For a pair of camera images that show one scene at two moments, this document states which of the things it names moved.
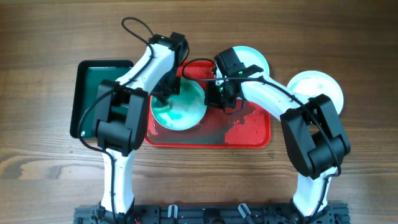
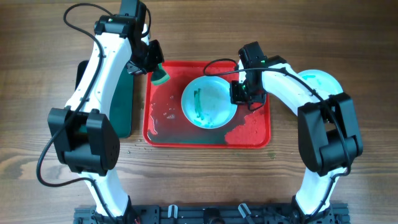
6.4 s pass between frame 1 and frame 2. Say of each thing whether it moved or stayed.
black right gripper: moved
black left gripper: moved
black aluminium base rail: stayed
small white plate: stayed
